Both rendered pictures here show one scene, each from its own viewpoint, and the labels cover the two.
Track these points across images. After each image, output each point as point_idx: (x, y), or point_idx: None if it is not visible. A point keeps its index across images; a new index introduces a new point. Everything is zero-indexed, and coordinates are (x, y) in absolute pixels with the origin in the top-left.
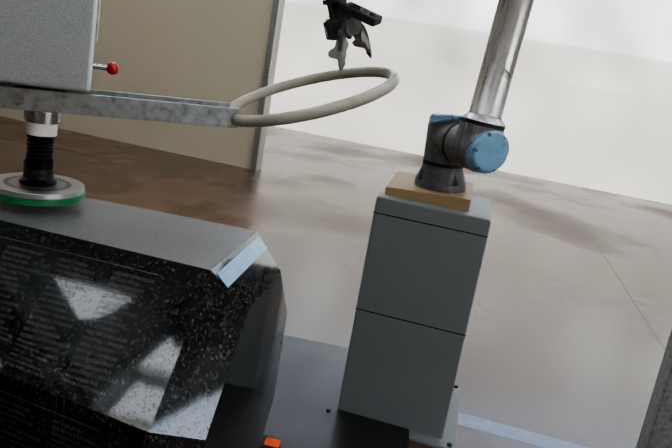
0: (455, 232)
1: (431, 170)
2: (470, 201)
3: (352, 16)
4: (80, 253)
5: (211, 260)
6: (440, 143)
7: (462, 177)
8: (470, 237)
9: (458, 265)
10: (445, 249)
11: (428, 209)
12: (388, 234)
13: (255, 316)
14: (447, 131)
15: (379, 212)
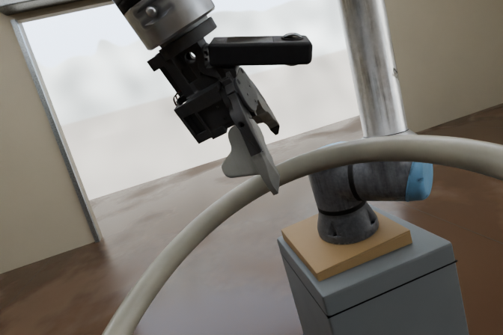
0: (424, 277)
1: (344, 220)
2: (409, 231)
3: (246, 62)
4: None
5: None
6: (347, 188)
7: (370, 206)
8: (441, 273)
9: (441, 309)
10: (422, 302)
11: (386, 273)
12: (356, 330)
13: None
14: (349, 171)
15: (334, 312)
